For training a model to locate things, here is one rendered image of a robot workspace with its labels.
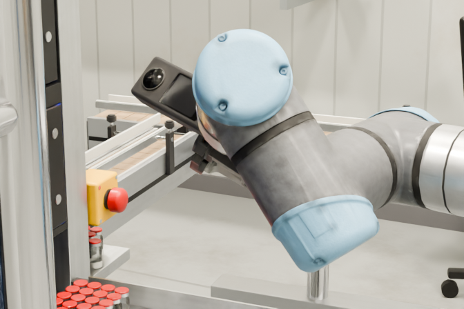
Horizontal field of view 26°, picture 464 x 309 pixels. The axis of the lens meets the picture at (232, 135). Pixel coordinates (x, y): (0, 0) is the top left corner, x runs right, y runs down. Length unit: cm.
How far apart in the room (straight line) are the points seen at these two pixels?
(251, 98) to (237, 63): 3
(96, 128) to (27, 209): 196
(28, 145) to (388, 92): 390
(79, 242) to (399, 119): 79
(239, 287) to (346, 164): 160
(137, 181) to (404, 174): 117
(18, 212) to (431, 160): 50
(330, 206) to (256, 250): 328
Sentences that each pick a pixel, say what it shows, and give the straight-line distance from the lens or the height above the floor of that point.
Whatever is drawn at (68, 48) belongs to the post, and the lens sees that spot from 148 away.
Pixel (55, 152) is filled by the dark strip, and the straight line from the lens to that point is 147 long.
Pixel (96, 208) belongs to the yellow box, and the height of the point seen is 99.
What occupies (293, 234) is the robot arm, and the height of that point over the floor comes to 125.
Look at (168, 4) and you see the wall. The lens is 462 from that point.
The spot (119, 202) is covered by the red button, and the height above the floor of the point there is 100.
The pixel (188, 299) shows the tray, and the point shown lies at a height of 91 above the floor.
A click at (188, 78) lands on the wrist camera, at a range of 96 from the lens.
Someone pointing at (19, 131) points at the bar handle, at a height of 142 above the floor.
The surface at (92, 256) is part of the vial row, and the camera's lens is 164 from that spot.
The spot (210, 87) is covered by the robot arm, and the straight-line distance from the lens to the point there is 76.
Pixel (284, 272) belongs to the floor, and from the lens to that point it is 384.
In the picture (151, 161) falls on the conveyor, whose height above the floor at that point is 93.
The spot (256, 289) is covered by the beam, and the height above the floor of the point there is 55.
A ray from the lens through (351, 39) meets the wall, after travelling 428.
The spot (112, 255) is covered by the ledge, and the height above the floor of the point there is 88.
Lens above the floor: 153
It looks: 16 degrees down
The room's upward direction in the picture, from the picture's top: straight up
